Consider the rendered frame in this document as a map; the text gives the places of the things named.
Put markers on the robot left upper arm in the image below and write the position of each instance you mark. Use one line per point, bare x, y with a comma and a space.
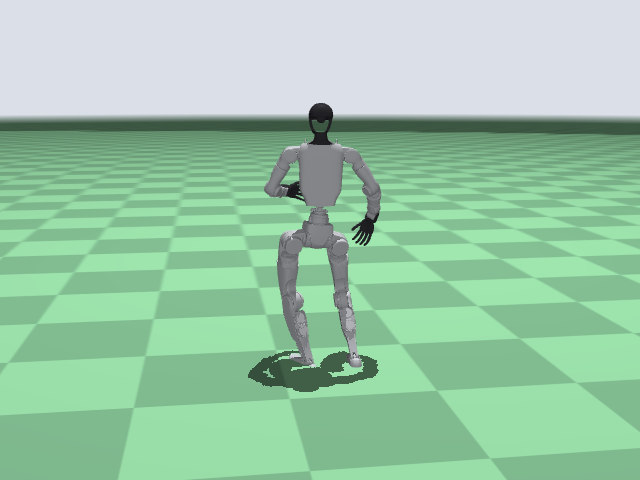
288, 156

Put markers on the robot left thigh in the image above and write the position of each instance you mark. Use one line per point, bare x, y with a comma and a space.
290, 245

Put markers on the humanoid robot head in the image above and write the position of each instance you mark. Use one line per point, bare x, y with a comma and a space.
320, 112

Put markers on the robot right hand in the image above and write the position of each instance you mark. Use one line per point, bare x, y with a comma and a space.
367, 226

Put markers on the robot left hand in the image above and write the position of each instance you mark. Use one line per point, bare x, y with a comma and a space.
293, 190

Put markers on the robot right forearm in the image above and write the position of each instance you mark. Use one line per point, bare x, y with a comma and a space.
373, 204

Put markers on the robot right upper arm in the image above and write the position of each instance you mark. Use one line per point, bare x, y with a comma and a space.
361, 169

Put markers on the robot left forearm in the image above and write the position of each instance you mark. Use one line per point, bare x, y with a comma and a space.
282, 193

